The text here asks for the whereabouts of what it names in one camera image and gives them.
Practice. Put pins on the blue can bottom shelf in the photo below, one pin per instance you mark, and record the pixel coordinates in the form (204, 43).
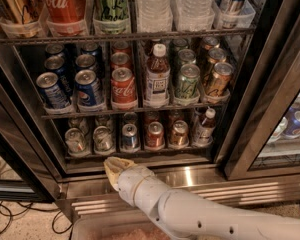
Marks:
(129, 136)

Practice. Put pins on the pepsi can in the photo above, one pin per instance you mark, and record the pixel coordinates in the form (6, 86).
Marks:
(89, 88)
(58, 65)
(86, 62)
(51, 92)

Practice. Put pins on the middle gold can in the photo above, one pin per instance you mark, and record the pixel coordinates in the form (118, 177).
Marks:
(215, 55)

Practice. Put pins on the Coca-Cola can top shelf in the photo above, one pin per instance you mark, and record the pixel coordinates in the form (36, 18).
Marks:
(65, 15)

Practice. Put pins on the clear plastic bin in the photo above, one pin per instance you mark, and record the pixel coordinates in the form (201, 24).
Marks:
(126, 225)

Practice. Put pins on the glass fridge door right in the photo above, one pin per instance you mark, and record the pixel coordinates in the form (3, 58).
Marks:
(266, 86)

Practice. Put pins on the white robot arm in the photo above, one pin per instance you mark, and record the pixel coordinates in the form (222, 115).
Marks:
(184, 215)

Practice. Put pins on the middle Coca-Cola can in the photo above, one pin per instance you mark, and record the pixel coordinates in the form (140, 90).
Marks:
(119, 60)

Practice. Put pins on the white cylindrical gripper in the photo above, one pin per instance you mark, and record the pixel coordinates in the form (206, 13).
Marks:
(129, 182)

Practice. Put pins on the red can bottom shelf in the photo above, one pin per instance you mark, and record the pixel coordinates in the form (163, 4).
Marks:
(155, 135)

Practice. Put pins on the blue can behind door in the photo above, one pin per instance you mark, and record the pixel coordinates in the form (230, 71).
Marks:
(293, 126)

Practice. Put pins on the gold can top shelf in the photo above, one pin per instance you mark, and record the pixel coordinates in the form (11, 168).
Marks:
(20, 18)

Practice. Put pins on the blue silver can top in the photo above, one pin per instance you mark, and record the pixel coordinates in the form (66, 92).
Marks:
(231, 9)

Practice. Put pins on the front left Pepsi can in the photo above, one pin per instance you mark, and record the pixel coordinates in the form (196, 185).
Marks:
(51, 92)

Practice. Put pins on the front Coca-Cola can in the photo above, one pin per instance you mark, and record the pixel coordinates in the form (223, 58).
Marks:
(123, 86)

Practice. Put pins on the middle left Pepsi can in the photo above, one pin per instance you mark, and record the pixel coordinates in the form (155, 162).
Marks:
(58, 65)

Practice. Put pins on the water bottle top shelf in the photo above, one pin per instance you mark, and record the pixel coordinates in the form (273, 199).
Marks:
(154, 16)

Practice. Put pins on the silver can bottom left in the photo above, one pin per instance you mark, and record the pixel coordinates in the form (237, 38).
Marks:
(75, 140)

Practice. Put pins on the front gold can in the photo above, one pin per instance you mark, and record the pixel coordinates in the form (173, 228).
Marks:
(219, 78)

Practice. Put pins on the front green LaCroix can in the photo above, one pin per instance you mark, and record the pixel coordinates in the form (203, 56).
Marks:
(187, 80)

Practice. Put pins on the green 7up can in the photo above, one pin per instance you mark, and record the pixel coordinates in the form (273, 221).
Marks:
(104, 120)
(103, 140)

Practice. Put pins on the green LaCroix can top shelf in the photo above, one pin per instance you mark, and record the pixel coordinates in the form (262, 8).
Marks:
(112, 15)

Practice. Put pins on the small tea bottle bottom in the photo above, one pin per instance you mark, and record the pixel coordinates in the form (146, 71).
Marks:
(204, 127)

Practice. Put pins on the middle green can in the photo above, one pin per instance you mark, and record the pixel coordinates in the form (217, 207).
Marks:
(186, 56)

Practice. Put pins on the tea bottle white cap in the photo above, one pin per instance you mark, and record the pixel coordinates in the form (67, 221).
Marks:
(157, 74)

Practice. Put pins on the orange can bottom shelf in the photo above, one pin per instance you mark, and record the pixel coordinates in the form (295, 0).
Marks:
(179, 133)

